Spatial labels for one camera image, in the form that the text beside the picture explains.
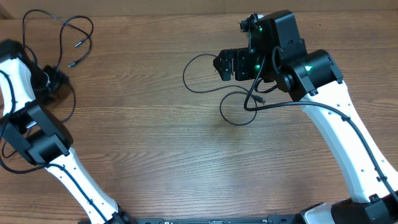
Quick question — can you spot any black usb-c cable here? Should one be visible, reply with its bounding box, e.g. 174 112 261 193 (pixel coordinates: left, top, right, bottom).
0 83 77 159

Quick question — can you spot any dark grey usb cable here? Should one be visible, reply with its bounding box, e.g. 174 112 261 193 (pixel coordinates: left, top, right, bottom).
182 53 267 127

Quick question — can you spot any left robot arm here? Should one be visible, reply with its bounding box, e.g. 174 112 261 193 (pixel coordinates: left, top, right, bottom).
1 39 135 223

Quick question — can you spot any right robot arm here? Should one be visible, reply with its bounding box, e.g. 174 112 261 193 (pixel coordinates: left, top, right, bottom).
213 10 397 223

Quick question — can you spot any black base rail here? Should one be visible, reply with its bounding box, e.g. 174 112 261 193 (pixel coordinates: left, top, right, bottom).
77 214 312 224

